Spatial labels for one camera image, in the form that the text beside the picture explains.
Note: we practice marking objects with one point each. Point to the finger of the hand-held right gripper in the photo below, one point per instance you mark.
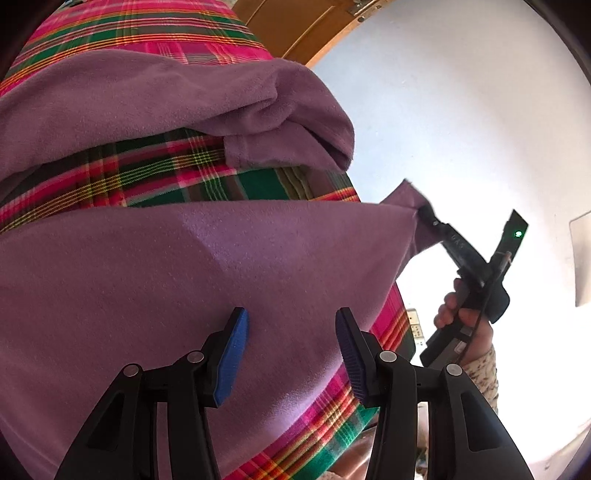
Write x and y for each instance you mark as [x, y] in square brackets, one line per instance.
[427, 216]

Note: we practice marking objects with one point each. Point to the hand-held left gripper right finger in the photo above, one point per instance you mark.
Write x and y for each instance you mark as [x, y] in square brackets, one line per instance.
[348, 355]

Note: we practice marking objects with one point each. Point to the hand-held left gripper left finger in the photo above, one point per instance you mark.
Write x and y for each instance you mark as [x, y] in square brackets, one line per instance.
[233, 355]

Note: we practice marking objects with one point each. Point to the purple fleece pants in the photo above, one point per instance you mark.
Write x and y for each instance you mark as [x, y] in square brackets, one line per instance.
[161, 277]

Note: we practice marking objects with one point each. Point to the person's right forearm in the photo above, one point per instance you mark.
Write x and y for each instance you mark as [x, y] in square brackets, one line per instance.
[485, 378]

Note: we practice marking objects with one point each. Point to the person's right hand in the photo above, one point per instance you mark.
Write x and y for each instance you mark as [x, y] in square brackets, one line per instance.
[450, 309]

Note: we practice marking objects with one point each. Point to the white power strip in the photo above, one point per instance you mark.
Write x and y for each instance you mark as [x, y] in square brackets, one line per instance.
[416, 327]

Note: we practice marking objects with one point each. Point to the pale flat panel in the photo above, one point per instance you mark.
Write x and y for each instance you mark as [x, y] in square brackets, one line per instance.
[582, 263]

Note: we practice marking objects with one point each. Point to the wooden door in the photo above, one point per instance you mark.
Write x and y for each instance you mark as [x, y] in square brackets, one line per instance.
[295, 27]

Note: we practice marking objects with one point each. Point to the pink green plaid blanket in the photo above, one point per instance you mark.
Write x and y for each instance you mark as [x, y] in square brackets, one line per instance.
[138, 27]

